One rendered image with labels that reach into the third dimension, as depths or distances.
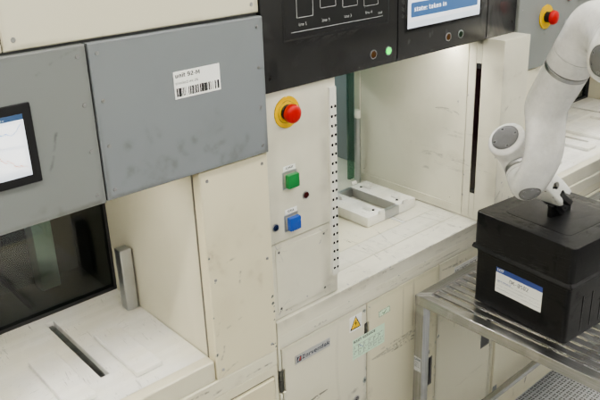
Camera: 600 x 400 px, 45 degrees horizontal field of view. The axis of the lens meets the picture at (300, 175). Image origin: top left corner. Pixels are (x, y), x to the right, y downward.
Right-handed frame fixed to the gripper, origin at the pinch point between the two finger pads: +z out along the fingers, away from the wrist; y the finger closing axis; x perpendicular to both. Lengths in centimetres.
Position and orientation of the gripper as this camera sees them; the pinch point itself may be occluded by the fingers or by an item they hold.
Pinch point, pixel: (557, 204)
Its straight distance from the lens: 187.7
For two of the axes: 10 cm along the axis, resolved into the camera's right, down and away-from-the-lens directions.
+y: -5.9, -2.7, 7.6
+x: -5.5, 8.3, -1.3
